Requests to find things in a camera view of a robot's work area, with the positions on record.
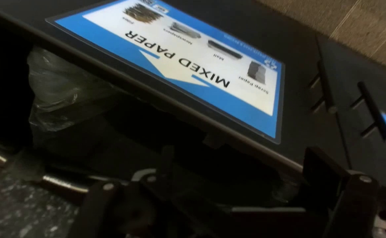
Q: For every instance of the black cabinet with stone counter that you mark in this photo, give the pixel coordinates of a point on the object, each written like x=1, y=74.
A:
x=325, y=132

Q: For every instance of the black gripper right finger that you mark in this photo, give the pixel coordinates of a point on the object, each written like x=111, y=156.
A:
x=355, y=206

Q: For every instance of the black rubbish bin clear liner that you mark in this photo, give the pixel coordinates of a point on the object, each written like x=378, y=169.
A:
x=61, y=92

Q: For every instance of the blue sign arrow pointing up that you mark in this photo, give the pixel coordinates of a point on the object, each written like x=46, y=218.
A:
x=227, y=100

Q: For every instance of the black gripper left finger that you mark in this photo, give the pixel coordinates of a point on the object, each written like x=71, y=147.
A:
x=174, y=211

